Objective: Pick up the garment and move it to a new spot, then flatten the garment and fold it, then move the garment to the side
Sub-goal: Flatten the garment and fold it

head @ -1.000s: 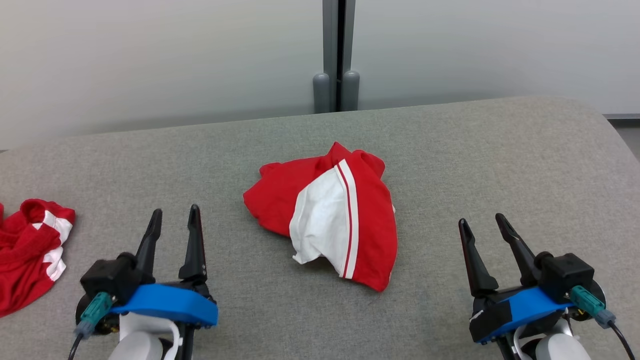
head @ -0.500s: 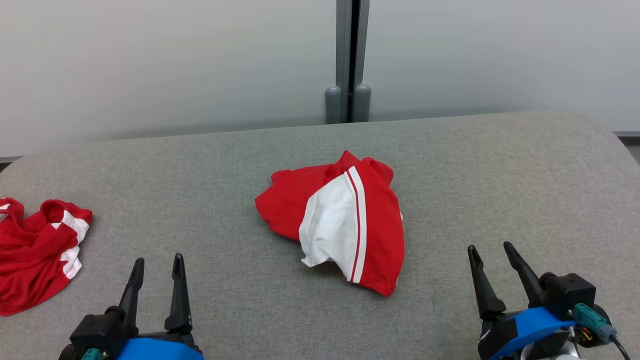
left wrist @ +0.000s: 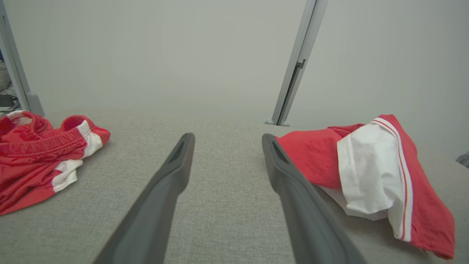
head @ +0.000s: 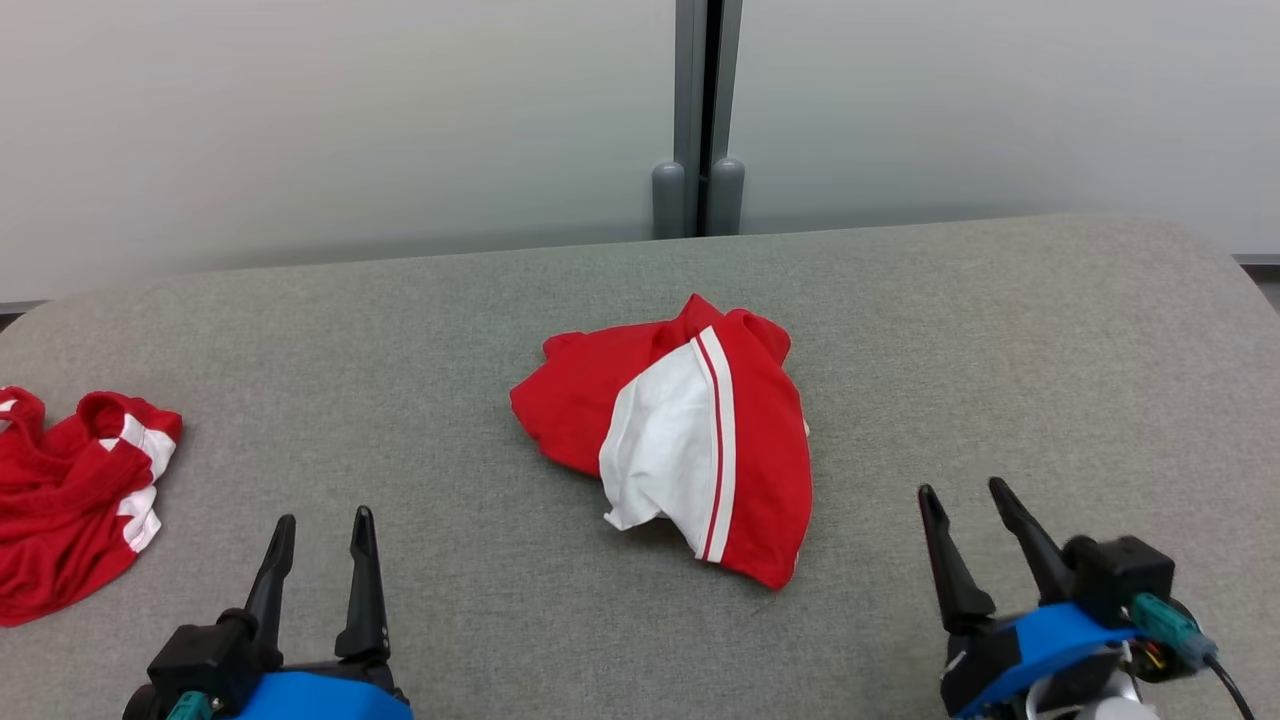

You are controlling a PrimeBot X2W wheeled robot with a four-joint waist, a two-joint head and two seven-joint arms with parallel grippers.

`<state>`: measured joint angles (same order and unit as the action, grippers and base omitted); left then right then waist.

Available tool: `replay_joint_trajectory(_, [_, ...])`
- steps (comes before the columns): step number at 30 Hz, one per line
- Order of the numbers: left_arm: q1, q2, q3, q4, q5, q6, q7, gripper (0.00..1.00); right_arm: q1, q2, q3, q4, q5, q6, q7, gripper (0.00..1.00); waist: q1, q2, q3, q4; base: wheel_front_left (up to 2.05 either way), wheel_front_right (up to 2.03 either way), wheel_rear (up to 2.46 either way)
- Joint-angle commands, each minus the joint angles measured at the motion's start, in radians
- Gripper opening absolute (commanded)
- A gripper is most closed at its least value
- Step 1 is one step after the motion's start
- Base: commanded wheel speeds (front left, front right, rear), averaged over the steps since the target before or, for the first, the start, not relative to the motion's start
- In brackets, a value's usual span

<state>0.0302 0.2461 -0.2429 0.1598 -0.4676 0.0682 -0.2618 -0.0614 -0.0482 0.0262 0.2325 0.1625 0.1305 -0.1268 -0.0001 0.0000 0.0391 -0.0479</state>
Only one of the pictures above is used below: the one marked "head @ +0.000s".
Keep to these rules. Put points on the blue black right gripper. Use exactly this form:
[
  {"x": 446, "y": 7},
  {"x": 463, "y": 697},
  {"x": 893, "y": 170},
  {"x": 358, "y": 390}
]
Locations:
[{"x": 1040, "y": 640}]

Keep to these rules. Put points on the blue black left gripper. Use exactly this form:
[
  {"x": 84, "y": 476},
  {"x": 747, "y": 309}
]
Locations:
[{"x": 320, "y": 700}]

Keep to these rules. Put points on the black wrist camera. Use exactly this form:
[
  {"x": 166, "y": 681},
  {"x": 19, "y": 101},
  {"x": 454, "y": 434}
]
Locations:
[
  {"x": 205, "y": 660},
  {"x": 1120, "y": 575}
]

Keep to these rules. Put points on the red Bulls basketball jersey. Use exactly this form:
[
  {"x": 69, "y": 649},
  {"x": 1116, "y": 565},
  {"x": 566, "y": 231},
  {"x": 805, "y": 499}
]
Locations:
[{"x": 760, "y": 450}]

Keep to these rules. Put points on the crumpled red white garment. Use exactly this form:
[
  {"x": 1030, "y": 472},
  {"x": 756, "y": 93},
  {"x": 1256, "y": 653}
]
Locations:
[{"x": 60, "y": 510}]

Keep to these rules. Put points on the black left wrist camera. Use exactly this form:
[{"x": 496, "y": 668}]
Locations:
[{"x": 205, "y": 660}]

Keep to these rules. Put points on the grey vertical partition frame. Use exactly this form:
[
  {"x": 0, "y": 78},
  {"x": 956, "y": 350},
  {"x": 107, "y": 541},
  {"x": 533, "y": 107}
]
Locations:
[{"x": 690, "y": 90}]

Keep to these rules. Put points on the grey fabric sofa seat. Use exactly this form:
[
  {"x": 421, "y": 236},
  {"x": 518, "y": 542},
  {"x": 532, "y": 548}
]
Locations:
[{"x": 400, "y": 350}]

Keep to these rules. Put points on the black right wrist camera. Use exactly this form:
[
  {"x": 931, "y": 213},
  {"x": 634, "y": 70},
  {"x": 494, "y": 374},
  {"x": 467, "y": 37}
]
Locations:
[{"x": 1120, "y": 575}]

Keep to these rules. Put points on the grey cylindrical post cap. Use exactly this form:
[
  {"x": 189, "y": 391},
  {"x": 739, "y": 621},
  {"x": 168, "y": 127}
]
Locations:
[
  {"x": 727, "y": 200},
  {"x": 668, "y": 200}
]

